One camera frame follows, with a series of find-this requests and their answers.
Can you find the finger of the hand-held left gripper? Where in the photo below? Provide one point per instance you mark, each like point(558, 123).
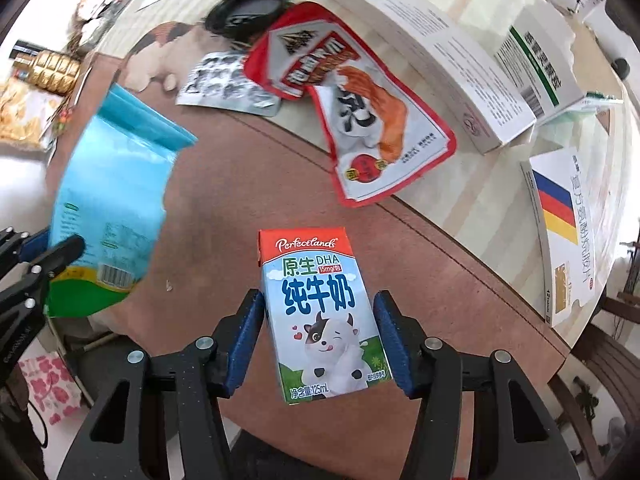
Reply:
point(55, 260)
point(32, 244)

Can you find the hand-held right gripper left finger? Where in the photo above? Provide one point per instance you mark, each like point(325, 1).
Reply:
point(245, 345)

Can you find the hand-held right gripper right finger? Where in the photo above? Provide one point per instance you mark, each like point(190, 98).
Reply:
point(395, 350)

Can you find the small milk carton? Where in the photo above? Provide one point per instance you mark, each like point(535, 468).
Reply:
point(320, 310)

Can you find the long white cardboard box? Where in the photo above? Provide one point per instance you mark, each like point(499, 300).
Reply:
point(425, 45)

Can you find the green and white medicine box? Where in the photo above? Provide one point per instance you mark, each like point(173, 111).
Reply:
point(540, 70)

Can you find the black plastic lid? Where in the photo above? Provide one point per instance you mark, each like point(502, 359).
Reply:
point(245, 7)

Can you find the pink printed bag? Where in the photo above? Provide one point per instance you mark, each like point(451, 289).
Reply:
point(50, 385)

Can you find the yellow snack bag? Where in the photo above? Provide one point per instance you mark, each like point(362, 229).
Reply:
point(25, 115)

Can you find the gold foil snack packs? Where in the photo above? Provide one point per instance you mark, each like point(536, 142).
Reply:
point(50, 67)

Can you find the wooden chair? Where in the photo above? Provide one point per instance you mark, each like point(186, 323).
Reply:
point(600, 375)

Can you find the white box with colour stripes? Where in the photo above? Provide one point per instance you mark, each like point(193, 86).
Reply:
point(565, 220)

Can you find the red snack packet white panel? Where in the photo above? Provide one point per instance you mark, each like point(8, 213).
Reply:
point(380, 125)

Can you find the silver foil packet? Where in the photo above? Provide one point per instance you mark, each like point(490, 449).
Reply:
point(220, 80)

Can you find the red snack packet dark label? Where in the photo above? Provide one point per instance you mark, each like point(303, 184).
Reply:
point(300, 45)

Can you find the small black round object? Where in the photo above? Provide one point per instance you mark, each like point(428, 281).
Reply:
point(621, 66)

